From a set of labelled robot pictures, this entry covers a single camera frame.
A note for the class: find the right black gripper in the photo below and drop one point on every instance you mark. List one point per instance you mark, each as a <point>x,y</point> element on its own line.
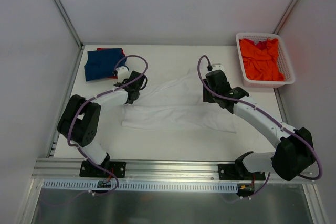
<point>208,95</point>

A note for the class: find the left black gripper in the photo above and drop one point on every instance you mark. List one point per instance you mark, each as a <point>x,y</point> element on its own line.
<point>134,96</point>

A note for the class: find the white t shirt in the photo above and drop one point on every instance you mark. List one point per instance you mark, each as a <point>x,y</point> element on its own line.
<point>176,105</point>

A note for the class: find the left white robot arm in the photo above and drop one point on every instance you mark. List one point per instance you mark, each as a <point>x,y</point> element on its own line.
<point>79,124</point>

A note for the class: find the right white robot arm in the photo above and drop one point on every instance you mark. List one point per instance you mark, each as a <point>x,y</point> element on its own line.
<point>293,147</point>

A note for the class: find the folded blue t shirt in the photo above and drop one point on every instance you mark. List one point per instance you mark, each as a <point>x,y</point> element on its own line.
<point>92,66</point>

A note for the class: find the folded red t shirt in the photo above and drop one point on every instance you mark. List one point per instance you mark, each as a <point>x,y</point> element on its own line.
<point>108,59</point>

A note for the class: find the orange t shirt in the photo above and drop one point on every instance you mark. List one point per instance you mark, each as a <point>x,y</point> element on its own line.
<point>261,65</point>

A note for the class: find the magenta garment in basket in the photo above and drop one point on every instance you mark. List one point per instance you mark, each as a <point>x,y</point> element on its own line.
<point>261,45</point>

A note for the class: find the white plastic basket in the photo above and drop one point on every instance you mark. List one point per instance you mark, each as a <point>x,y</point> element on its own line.
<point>283,61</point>

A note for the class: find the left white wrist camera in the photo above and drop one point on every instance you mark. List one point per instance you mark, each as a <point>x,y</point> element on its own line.
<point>122,73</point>

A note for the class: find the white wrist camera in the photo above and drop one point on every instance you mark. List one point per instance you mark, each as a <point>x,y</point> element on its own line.
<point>215,67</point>
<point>122,73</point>

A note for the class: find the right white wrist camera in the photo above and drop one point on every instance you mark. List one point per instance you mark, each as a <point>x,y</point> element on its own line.
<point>215,67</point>

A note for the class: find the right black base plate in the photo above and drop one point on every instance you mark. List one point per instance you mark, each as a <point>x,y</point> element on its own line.
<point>231,171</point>

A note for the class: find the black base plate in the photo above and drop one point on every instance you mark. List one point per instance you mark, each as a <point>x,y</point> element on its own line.
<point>231,171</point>
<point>87,170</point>

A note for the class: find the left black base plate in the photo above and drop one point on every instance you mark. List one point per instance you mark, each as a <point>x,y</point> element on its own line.
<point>87,170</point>

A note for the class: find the aluminium mounting rail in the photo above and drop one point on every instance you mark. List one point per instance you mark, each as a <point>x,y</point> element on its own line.
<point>136,170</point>

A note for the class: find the white slotted cable duct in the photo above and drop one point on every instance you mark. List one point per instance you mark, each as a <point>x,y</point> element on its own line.
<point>141,186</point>

